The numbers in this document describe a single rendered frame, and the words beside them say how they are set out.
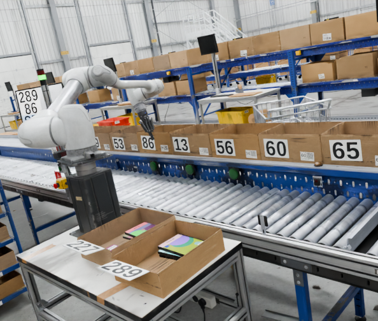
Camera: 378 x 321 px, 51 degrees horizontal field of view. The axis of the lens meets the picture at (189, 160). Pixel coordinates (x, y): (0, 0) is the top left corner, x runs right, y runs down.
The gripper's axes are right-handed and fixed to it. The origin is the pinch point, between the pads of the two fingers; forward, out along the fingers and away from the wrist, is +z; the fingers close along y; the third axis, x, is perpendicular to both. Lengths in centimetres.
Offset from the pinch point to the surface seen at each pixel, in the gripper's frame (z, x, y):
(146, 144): 3.9, -11.0, 0.9
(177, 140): 12.8, 25.5, 0.5
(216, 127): 14.6, 37.8, -28.6
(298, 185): 67, 107, 3
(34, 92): -65, -40, 55
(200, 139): 20, 47, 0
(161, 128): -5.3, -18.2, -26.0
